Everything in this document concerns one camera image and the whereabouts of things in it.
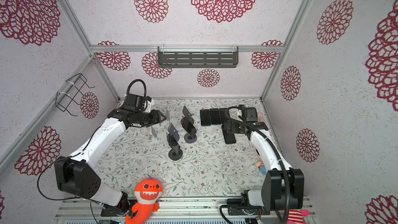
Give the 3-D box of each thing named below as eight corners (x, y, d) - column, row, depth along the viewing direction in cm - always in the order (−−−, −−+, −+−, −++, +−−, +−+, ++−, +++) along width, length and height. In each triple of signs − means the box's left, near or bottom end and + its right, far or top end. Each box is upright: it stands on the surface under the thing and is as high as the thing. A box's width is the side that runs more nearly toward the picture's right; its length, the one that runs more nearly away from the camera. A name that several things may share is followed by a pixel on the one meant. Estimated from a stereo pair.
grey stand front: (168, 160, 91) (166, 156, 87) (170, 139, 100) (169, 134, 96) (182, 160, 91) (181, 156, 87) (183, 139, 100) (183, 134, 96)
